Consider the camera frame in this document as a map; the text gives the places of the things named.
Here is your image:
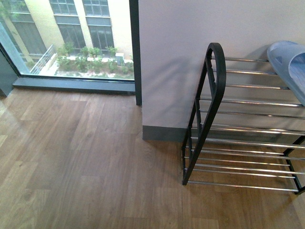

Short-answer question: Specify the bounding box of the black metal shoe rack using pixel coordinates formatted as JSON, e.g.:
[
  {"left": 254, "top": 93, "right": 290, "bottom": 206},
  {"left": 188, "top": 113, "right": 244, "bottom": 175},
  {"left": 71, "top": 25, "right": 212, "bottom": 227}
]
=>
[{"left": 182, "top": 43, "right": 305, "bottom": 194}]

